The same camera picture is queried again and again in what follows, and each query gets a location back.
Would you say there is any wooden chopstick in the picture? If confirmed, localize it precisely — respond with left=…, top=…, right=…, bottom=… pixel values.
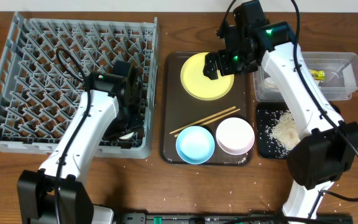
left=169, top=106, right=236, bottom=134
left=174, top=108, right=241, bottom=136

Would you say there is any white paper napkin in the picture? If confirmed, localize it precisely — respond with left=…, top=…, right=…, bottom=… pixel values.
left=264, top=77, right=277, bottom=88

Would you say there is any white plastic cup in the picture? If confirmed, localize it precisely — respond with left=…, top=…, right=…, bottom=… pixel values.
left=119, top=132, right=135, bottom=141

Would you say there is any pink white bowl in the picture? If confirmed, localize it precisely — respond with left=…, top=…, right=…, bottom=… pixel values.
left=216, top=117, right=255, bottom=156

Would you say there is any light blue bowl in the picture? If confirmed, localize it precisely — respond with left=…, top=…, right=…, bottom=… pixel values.
left=175, top=126, right=215, bottom=165

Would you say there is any rice food waste pile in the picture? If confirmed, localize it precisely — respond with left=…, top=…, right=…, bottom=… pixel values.
left=265, top=110, right=300, bottom=154

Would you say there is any green yellow snack wrapper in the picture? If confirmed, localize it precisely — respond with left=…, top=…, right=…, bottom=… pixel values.
left=309, top=69, right=326, bottom=81

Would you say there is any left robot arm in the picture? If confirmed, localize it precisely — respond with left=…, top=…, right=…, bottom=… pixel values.
left=17, top=61, right=144, bottom=223

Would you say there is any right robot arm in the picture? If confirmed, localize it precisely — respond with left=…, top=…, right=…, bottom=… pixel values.
left=203, top=1, right=358, bottom=223

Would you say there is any grey plastic dishwasher rack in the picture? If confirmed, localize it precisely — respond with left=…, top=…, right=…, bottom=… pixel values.
left=0, top=13, right=160, bottom=159

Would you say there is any clear plastic waste bin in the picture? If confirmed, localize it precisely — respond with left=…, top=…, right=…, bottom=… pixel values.
left=253, top=52, right=358, bottom=102

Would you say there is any yellow round plate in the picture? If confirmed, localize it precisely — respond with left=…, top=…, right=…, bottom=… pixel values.
left=180, top=52, right=234, bottom=101

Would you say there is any dark brown serving tray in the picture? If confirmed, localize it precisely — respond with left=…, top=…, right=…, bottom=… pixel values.
left=160, top=52, right=253, bottom=165

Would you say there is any black rectangular tray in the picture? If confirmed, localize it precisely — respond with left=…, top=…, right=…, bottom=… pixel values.
left=256, top=102, right=289, bottom=159

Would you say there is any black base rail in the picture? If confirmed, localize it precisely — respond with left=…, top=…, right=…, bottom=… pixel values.
left=113, top=212, right=354, bottom=224

